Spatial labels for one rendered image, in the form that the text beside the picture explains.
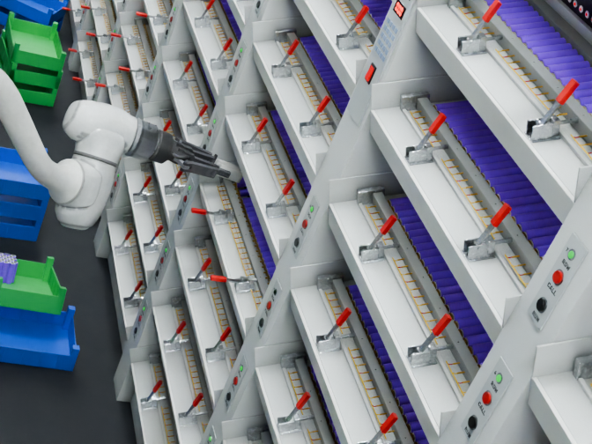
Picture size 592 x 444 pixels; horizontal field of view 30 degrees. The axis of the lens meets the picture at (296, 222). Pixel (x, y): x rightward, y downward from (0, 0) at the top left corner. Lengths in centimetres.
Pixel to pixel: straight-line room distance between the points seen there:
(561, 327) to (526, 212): 34
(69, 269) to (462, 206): 211
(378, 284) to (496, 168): 27
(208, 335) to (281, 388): 45
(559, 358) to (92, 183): 138
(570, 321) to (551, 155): 24
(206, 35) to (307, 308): 122
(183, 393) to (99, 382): 55
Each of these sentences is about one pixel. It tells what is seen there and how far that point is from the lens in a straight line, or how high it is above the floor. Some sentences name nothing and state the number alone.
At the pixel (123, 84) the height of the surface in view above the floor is 37.
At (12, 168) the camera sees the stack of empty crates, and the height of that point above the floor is 16.
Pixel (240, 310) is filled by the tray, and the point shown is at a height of 73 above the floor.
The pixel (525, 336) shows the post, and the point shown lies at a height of 135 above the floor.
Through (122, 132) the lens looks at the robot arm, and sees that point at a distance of 253.
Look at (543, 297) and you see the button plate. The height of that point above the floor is 141.
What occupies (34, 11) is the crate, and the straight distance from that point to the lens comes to 508.
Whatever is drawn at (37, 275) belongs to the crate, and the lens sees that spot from 351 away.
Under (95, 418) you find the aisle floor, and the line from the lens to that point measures 309.
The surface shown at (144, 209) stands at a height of 35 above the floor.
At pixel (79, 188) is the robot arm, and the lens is 248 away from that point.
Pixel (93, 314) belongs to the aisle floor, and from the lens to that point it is 345.
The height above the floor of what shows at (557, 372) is 134.
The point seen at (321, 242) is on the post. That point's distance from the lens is 206.
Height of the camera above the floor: 199
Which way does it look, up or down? 27 degrees down
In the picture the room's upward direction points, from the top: 24 degrees clockwise
